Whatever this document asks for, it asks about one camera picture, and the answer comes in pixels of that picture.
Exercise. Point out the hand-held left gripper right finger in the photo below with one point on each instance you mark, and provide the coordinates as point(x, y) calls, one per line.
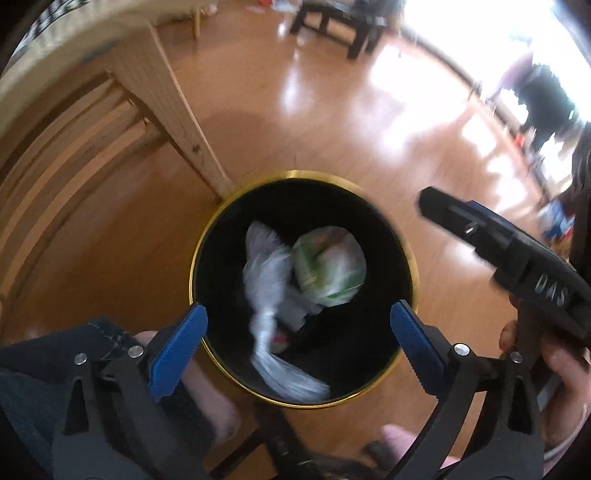
point(415, 346)

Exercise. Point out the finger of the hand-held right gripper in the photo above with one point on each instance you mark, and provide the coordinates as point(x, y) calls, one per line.
point(457, 221)
point(496, 219)

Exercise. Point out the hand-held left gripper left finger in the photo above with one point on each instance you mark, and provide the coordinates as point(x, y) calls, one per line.
point(178, 353)

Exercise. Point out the black gold-rimmed trash bin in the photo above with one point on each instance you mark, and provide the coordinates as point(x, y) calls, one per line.
point(360, 332)

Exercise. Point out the clear plastic bag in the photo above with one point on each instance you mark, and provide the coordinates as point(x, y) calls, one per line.
point(268, 277)

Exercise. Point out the person's right hand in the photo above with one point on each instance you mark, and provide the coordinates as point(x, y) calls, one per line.
point(568, 383)

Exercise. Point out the blue white packaging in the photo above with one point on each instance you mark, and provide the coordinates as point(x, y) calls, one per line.
point(556, 221)

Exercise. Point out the person's foot in slipper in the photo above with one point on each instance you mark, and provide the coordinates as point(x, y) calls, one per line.
point(397, 441)
point(217, 410)

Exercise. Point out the green white snack wrapper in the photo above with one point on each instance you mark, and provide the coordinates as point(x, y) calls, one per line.
point(332, 267)

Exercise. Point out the person's jeans leg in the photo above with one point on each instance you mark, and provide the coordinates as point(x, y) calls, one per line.
point(27, 392)

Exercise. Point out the dark wooden bench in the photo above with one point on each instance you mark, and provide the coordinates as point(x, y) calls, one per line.
point(364, 37)

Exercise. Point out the wooden table leg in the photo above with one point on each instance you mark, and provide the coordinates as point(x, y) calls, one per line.
point(171, 106)

